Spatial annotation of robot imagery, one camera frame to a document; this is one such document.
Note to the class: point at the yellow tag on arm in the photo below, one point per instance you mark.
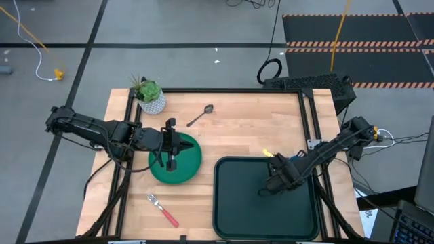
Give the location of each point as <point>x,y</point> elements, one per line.
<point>268,153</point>

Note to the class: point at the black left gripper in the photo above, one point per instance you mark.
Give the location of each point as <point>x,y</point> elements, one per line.
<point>169,142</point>

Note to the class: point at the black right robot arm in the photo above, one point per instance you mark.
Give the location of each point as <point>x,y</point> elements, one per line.
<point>339,140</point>

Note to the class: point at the silver metal bracket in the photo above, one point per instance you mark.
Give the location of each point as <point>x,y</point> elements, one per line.
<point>313,143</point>

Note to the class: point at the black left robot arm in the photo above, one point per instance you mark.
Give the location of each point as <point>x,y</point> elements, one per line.
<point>101,130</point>

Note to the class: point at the succulent in white pot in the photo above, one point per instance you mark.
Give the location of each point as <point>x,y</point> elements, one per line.
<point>152,101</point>

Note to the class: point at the black hazard-striped floor mat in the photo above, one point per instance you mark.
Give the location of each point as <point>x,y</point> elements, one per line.
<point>339,66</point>
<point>424,27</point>
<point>339,28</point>

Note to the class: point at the silver metal spoon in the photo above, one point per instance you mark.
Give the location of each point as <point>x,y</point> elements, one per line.
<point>208,108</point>

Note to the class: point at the dark green plastic tray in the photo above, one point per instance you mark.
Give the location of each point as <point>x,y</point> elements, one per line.
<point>237,203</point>

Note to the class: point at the black keyboard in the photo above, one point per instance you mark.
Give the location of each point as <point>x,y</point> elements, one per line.
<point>413,227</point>

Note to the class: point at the black aluminium table frame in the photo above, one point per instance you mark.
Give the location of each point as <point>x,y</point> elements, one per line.
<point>237,91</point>

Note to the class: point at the white paper sheet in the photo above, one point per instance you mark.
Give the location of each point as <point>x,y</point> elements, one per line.
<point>369,220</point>

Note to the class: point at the dark monitor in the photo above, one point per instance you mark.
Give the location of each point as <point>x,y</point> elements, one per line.
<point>426,169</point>

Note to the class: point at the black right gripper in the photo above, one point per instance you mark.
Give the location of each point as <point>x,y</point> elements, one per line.
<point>283,173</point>

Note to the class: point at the black perforated computer case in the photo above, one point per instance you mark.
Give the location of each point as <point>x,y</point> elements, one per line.
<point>305,82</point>

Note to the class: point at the green round plate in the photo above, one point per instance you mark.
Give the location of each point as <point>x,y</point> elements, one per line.
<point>186,166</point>

